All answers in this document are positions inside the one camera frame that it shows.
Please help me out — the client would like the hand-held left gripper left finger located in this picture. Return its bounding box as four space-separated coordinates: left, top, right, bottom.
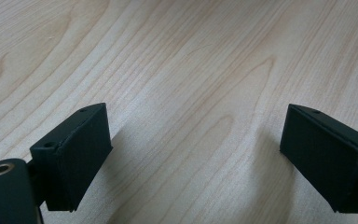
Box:
29 102 114 213

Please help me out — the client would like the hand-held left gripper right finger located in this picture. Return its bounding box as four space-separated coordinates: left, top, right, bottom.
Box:
279 103 358 215

